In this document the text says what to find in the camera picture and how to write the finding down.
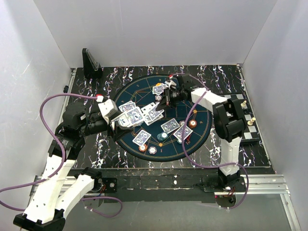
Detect green poker chip stack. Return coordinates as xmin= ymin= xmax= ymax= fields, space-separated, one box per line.
xmin=157 ymin=132 xmax=168 ymax=141

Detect blue card being drawn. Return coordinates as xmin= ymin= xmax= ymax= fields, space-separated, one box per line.
xmin=125 ymin=107 xmax=144 ymax=126

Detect red yellow chips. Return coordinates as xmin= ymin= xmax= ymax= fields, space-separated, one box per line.
xmin=189 ymin=120 xmax=197 ymax=128

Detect black white chessboard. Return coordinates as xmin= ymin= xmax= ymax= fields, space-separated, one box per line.
xmin=222 ymin=94 xmax=261 ymax=145

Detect round blue poker mat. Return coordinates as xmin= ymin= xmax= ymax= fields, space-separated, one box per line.
xmin=113 ymin=75 xmax=212 ymax=162

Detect white chess piece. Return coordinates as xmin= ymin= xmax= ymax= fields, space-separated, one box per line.
xmin=247 ymin=117 xmax=256 ymax=126
xmin=241 ymin=100 xmax=247 ymax=108

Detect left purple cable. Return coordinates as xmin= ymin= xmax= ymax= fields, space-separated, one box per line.
xmin=0 ymin=93 xmax=123 ymax=218

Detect dealt blue playing card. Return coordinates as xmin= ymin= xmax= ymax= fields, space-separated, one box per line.
xmin=119 ymin=101 xmax=136 ymax=112

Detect aluminium frame rail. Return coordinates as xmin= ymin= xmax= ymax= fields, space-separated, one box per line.
xmin=20 ymin=174 xmax=301 ymax=229

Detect purple cable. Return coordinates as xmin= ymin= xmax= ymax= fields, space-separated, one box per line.
xmin=168 ymin=73 xmax=250 ymax=210
xmin=0 ymin=93 xmax=123 ymax=218

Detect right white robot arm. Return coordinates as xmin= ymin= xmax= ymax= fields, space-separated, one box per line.
xmin=157 ymin=74 xmax=247 ymax=191

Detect red black triangle marker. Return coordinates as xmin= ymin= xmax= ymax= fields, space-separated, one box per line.
xmin=186 ymin=135 xmax=191 ymax=144

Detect red yellow chip stack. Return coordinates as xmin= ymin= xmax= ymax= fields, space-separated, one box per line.
xmin=139 ymin=144 xmax=147 ymax=152

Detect black card shoe stand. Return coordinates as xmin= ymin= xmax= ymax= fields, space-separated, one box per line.
xmin=82 ymin=48 xmax=103 ymax=79

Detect blue community card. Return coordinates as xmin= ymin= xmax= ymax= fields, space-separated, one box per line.
xmin=144 ymin=115 xmax=156 ymax=126
xmin=148 ymin=107 xmax=164 ymax=121

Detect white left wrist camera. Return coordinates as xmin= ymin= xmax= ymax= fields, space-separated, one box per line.
xmin=98 ymin=99 xmax=121 ymax=124

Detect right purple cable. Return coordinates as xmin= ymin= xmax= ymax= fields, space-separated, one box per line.
xmin=168 ymin=73 xmax=250 ymax=210

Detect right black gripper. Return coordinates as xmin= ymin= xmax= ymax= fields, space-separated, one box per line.
xmin=155 ymin=87 xmax=184 ymax=111

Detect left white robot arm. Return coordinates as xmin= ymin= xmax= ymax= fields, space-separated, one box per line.
xmin=13 ymin=100 xmax=131 ymax=231

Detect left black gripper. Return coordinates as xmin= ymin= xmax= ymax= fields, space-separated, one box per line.
xmin=79 ymin=111 xmax=133 ymax=140

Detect face up spade card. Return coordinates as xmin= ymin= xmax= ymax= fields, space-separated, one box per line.
xmin=141 ymin=102 xmax=156 ymax=114

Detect blue white chip stack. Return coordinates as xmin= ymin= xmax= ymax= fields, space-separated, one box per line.
xmin=148 ymin=146 xmax=157 ymax=154

